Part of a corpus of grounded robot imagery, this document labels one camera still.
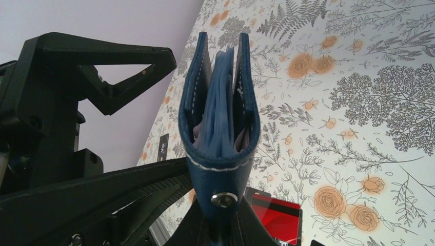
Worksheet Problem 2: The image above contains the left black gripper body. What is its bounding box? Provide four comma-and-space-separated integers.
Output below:
1, 61, 103, 195

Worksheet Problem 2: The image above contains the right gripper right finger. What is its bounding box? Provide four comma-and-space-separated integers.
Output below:
234, 197, 277, 246

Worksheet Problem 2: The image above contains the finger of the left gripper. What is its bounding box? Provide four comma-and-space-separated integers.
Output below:
17, 32, 176, 115
1, 158, 192, 245

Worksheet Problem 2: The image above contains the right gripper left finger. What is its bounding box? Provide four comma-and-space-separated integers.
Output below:
164, 200, 211, 246

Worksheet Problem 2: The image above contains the blue leather card holder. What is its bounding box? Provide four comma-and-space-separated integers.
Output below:
178, 32, 261, 230

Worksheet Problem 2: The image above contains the red card top centre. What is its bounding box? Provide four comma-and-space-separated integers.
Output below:
244, 187, 303, 246

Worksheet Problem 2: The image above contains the black card apart right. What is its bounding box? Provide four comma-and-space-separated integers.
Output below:
310, 239, 326, 246

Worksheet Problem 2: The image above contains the black vip card far left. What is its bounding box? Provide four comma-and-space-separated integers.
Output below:
157, 133, 169, 162

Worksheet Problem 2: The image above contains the floral table mat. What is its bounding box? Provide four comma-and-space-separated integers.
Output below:
139, 0, 434, 245

